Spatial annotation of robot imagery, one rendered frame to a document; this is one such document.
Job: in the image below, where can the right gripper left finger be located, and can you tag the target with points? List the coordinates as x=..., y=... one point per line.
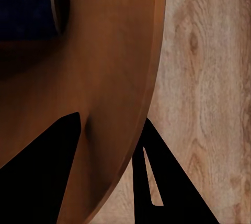
x=33, y=183

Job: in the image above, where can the trash can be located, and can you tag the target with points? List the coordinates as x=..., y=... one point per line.
x=105, y=68

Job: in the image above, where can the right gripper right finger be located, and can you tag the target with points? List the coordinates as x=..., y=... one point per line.
x=182, y=202

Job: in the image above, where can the can of soda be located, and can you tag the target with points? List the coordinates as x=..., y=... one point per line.
x=31, y=20

